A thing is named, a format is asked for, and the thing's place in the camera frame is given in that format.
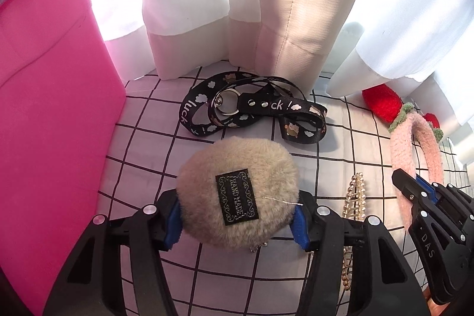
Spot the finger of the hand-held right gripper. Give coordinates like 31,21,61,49
415,173,474,213
392,169,430,209

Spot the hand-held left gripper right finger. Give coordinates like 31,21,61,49
291,190,430,316

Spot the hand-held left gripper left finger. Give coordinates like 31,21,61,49
42,190,182,316

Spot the beige plush pom keychain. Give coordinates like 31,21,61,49
176,136,301,254

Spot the pink plastic bin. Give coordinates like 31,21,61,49
0,0,127,306

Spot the pink fuzzy strawberry headband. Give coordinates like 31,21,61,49
362,86,444,233

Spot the pearl hair claw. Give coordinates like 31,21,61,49
341,171,367,291

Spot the white checked cloth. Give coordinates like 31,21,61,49
98,66,474,316

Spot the beige and white curtain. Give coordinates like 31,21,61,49
124,0,378,80

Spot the black printed lanyard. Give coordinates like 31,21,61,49
179,71,328,144

